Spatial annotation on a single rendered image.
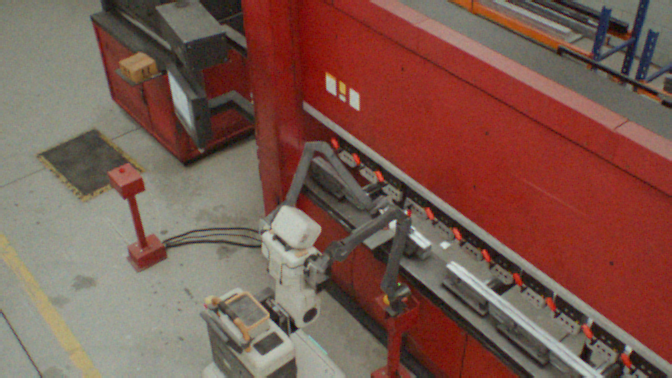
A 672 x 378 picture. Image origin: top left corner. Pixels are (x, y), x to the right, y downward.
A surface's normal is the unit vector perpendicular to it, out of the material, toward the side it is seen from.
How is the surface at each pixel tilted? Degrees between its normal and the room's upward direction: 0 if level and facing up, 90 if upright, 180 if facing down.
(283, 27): 90
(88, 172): 0
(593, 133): 90
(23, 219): 0
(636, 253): 90
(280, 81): 90
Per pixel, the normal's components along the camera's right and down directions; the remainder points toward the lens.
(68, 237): -0.02, -0.76
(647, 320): -0.79, 0.41
